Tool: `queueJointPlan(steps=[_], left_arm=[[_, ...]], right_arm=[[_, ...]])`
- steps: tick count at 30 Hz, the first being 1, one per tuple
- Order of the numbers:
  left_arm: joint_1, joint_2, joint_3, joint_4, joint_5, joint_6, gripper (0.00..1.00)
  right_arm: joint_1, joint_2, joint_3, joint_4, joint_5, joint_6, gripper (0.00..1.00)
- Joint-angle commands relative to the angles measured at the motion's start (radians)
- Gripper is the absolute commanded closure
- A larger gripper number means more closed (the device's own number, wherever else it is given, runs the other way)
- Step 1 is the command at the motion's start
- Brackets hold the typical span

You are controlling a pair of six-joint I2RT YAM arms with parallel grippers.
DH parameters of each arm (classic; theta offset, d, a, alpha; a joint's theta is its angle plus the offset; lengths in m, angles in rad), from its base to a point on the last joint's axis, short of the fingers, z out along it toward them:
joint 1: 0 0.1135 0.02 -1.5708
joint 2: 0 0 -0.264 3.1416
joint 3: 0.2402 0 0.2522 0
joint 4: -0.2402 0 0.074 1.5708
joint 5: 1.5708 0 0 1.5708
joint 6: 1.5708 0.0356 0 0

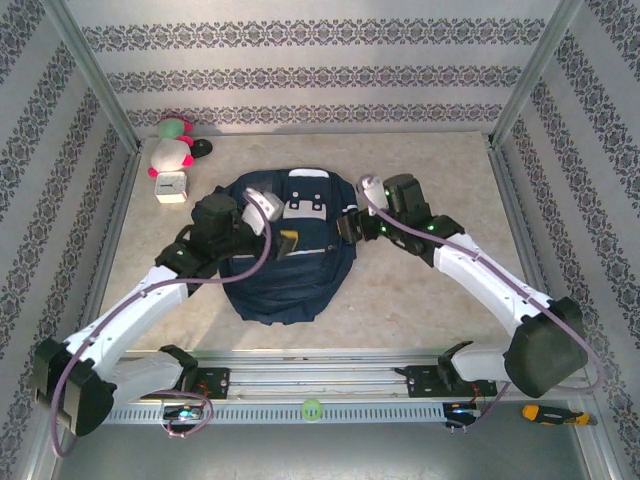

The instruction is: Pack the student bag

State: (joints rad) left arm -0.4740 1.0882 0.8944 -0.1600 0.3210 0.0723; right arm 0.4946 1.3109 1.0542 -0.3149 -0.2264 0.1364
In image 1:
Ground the navy blue backpack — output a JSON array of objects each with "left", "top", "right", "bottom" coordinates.
[{"left": 188, "top": 168, "right": 360, "bottom": 326}]

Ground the white square clock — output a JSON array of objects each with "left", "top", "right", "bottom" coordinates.
[{"left": 153, "top": 170, "right": 190, "bottom": 204}]

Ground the white pink green plush toy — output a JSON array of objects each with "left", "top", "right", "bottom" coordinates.
[{"left": 147, "top": 117, "right": 197, "bottom": 180}]

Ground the yellow black screwdriver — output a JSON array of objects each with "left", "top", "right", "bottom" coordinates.
[{"left": 522, "top": 404, "right": 599, "bottom": 427}]

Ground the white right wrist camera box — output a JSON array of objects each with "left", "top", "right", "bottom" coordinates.
[{"left": 358, "top": 174, "right": 389, "bottom": 217}]

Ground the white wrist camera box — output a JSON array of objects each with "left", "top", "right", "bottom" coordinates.
[
  {"left": 358, "top": 174, "right": 389, "bottom": 217},
  {"left": 242, "top": 187, "right": 285, "bottom": 236}
]

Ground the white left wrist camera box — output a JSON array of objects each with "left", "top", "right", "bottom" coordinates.
[{"left": 242, "top": 187, "right": 285, "bottom": 236}]

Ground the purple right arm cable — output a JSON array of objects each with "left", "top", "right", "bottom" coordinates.
[{"left": 358, "top": 173, "right": 604, "bottom": 435}]

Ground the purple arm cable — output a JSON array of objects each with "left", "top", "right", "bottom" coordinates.
[
  {"left": 52, "top": 188, "right": 275, "bottom": 459},
  {"left": 358, "top": 173, "right": 604, "bottom": 435}
]

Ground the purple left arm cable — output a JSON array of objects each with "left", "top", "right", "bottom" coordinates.
[{"left": 52, "top": 188, "right": 275, "bottom": 459}]

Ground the aluminium table edge rail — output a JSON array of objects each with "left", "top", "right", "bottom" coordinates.
[
  {"left": 487, "top": 144, "right": 569, "bottom": 359},
  {"left": 67, "top": 149, "right": 144, "bottom": 364}
]

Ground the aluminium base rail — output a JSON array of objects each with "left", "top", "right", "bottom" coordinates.
[{"left": 47, "top": 349, "right": 589, "bottom": 401}]

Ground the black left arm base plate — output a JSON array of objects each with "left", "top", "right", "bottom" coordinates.
[{"left": 139, "top": 367, "right": 231, "bottom": 400}]

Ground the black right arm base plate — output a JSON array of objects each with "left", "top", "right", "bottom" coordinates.
[{"left": 403, "top": 364, "right": 499, "bottom": 399}]

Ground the slotted grey cable duct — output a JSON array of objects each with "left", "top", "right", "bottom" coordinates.
[{"left": 67, "top": 403, "right": 446, "bottom": 425}]

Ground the aluminium frame post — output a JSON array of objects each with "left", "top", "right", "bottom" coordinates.
[
  {"left": 487, "top": 0, "right": 586, "bottom": 149},
  {"left": 42, "top": 0, "right": 144, "bottom": 156}
]

